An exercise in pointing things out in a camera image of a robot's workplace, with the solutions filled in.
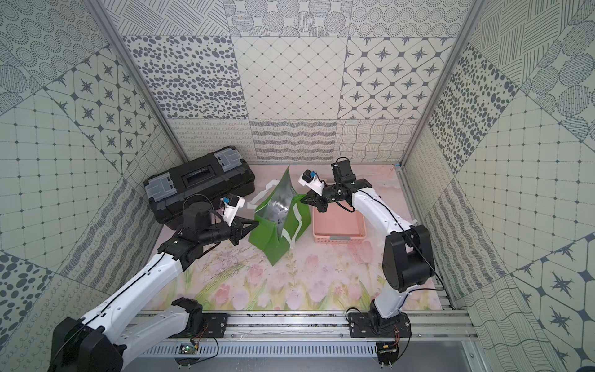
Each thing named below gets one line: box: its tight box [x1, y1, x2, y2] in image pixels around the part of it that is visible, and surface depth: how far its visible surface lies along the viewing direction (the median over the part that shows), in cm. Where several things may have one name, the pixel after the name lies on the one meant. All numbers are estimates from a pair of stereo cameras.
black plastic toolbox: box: [143, 145, 256, 228], surface depth 94 cm
